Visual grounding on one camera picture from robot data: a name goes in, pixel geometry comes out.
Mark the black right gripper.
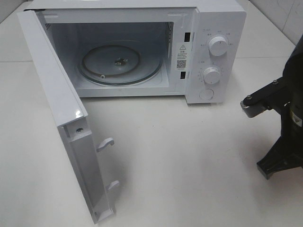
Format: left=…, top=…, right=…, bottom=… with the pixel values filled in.
left=243, top=76, right=303, bottom=179

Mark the round door release button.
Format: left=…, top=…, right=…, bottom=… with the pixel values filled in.
left=199, top=88, right=214, bottom=101

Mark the white microwave door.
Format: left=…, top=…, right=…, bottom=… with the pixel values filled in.
left=18, top=10, right=119, bottom=224

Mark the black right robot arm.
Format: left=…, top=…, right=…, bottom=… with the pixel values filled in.
left=240, top=40, right=303, bottom=179

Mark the white lower microwave knob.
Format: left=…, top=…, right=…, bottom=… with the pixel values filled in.
left=203, top=67, right=221, bottom=85

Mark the white microwave knob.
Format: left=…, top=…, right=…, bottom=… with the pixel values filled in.
left=208, top=35, right=228, bottom=57
left=203, top=67, right=221, bottom=85

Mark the white upper microwave knob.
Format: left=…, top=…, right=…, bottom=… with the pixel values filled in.
left=208, top=35, right=228, bottom=57

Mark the white microwave oven body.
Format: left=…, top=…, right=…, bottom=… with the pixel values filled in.
left=22, top=0, right=246, bottom=104

